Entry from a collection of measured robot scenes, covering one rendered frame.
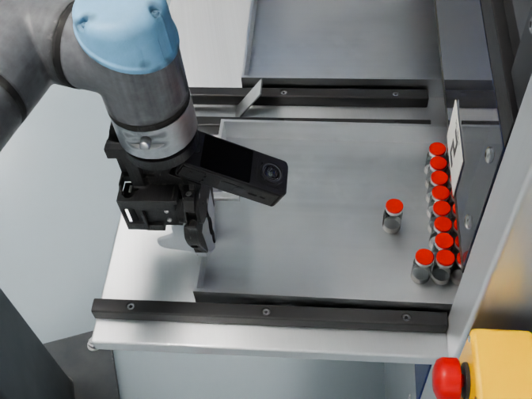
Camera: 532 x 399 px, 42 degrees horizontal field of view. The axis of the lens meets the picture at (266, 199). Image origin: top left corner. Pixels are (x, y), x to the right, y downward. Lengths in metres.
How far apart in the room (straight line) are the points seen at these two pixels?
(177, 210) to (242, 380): 1.06
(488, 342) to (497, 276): 0.06
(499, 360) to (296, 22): 0.66
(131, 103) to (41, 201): 1.55
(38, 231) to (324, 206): 1.30
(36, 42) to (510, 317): 0.48
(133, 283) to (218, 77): 0.35
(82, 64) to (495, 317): 0.42
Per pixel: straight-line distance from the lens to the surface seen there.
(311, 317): 0.79
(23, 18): 0.61
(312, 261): 0.84
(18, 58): 0.59
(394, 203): 0.84
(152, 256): 0.87
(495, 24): 0.63
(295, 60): 1.06
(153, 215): 0.73
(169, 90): 0.59
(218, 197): 0.85
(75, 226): 2.04
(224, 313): 0.80
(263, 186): 0.69
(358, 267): 0.84
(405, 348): 0.80
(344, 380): 1.73
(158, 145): 0.63
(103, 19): 0.55
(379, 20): 1.13
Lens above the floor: 1.61
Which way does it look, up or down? 54 degrees down
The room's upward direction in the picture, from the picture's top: 6 degrees counter-clockwise
